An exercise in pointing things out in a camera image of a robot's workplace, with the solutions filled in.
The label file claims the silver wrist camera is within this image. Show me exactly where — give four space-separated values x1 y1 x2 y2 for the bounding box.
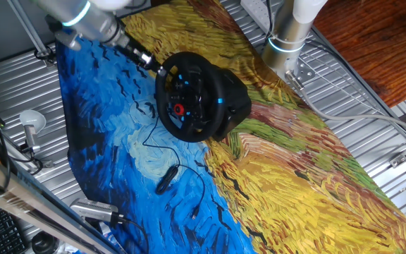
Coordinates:
53 30 84 52

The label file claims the black racing steering wheel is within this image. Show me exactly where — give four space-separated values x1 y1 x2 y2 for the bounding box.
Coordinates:
154 52 226 144

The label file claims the aluminium frame beam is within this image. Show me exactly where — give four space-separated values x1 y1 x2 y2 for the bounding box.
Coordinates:
0 146 119 254

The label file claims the black camera cable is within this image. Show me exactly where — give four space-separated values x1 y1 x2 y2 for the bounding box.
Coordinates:
116 214 151 254

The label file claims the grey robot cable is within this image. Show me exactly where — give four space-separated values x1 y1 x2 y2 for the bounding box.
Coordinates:
284 70 406 140

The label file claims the aluminium frame pole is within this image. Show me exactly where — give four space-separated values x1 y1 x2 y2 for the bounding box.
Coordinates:
7 0 54 67

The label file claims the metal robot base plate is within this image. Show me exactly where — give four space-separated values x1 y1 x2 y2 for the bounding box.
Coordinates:
283 56 316 85

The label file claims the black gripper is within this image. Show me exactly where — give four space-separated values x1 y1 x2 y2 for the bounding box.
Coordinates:
116 35 168 78

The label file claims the white power strip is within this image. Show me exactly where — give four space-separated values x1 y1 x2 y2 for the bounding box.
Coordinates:
240 0 275 35

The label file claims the silver depth camera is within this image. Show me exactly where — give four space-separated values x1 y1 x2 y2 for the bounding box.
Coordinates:
69 197 126 225

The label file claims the painted wheat field mat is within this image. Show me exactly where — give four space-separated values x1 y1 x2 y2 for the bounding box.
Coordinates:
55 0 406 254

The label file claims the black steering wheel usb cable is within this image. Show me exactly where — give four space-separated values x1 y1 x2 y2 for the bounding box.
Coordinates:
142 114 207 220

